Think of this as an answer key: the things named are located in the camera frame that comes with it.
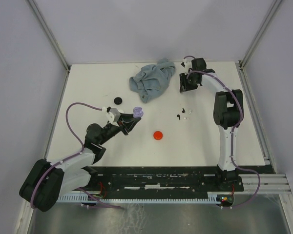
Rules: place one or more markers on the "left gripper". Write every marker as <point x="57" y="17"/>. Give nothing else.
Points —
<point x="129" y="121"/>

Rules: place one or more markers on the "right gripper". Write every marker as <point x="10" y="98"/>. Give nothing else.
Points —
<point x="183" y="87"/>

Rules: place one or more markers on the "purple round charging case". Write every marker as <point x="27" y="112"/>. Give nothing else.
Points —
<point x="138" y="112"/>

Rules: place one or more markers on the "orange round charging case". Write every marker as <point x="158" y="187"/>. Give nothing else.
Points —
<point x="158" y="135"/>

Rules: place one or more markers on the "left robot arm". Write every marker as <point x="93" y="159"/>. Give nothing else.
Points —
<point x="47" y="181"/>

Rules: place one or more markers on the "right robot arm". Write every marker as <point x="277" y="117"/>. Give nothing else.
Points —
<point x="228" y="112"/>

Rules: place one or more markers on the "crumpled blue denim cloth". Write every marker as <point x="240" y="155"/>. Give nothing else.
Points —
<point x="152" y="80"/>

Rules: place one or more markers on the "small green circuit board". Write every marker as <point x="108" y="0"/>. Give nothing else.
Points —
<point x="226" y="200"/>

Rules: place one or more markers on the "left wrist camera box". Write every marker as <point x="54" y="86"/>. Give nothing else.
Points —
<point x="113" y="116"/>

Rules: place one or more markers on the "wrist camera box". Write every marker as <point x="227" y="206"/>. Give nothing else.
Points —
<point x="187" y="64"/>
<point x="113" y="116"/>

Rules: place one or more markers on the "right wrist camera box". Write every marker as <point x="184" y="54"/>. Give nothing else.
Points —
<point x="187" y="64"/>

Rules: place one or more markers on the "aluminium frame post right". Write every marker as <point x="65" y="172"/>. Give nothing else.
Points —
<point x="267" y="20"/>

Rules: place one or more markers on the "aluminium frame post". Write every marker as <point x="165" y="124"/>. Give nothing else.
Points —
<point x="48" y="32"/>
<point x="267" y="20"/>

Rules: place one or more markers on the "white slotted cable duct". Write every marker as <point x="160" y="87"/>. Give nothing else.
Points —
<point x="80" y="197"/>

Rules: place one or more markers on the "aluminium frame post left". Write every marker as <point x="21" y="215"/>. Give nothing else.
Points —
<point x="48" y="32"/>

